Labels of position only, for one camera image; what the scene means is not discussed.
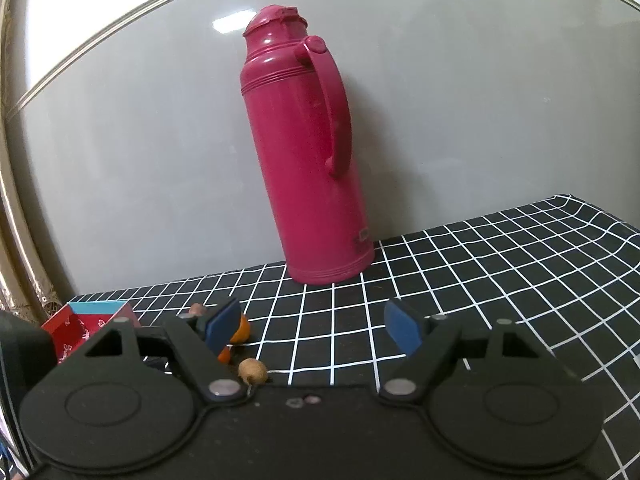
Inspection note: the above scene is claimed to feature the mandarin orange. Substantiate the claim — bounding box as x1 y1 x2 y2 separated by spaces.
217 344 231 365
229 314 250 346

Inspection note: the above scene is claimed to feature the small brown chestnut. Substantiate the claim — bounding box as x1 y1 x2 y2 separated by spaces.
189 304 206 316

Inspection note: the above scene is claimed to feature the red cardboard box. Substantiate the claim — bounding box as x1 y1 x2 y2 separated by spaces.
41 300 140 363

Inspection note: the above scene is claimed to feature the small tan longan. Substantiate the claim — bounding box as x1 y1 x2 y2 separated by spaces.
238 359 269 386

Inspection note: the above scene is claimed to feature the black white grid tablecloth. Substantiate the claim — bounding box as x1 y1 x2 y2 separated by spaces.
84 195 639 479

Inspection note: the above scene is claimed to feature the pink thermos jug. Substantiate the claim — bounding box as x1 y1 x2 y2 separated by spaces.
240 4 374 285

